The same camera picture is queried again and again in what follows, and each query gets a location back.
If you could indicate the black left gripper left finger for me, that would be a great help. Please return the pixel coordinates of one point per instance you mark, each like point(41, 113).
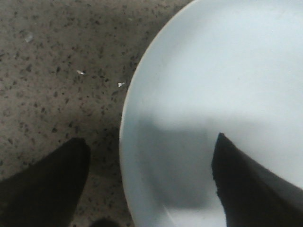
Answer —
point(46, 194)

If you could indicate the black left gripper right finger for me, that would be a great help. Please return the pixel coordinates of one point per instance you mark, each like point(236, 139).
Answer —
point(251, 195)

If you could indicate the light blue round plate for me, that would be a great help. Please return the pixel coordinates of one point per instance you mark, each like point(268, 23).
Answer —
point(218, 66)

